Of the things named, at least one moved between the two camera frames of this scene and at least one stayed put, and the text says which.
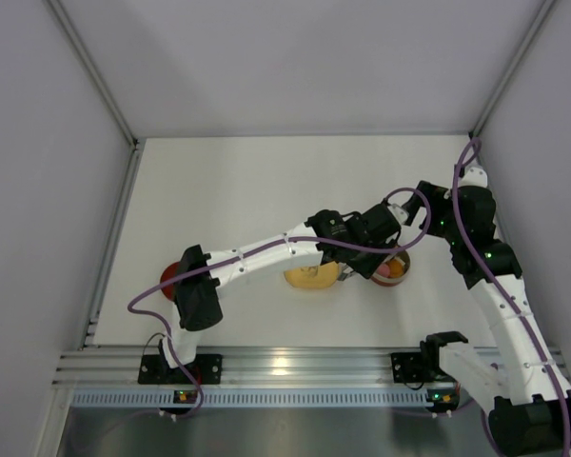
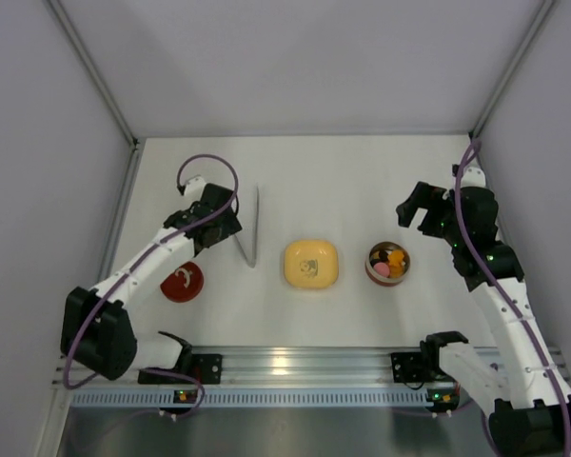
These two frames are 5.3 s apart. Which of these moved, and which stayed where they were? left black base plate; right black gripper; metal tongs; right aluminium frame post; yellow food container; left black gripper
Moved: left black gripper; metal tongs
Stayed: yellow food container; right aluminium frame post; right black gripper; left black base plate
